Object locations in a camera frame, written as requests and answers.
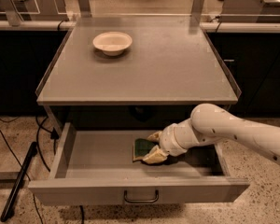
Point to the open grey top drawer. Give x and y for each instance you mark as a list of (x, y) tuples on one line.
[(95, 167)]

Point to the grey drawer cabinet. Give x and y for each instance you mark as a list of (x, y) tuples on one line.
[(169, 62)]

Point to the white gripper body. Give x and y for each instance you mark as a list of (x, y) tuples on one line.
[(167, 138)]

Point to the white horizontal rail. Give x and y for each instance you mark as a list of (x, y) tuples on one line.
[(211, 27)]

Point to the black drawer handle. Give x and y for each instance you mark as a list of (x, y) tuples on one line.
[(140, 197)]

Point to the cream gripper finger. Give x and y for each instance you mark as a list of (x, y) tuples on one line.
[(155, 137), (155, 155)]

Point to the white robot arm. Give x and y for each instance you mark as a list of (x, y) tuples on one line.
[(209, 123)]

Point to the middle metal post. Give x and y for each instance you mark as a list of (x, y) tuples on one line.
[(85, 8)]

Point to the white bowl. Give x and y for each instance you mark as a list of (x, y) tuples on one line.
[(112, 43)]

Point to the metal post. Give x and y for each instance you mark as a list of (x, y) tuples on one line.
[(13, 17), (197, 7), (85, 8)]

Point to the right metal post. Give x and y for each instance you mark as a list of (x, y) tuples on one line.
[(197, 7)]

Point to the black bar on floor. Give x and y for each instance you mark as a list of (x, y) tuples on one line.
[(8, 209)]

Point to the green and yellow sponge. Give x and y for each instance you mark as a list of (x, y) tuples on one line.
[(141, 147)]

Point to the left metal post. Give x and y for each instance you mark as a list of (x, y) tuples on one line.
[(13, 17)]

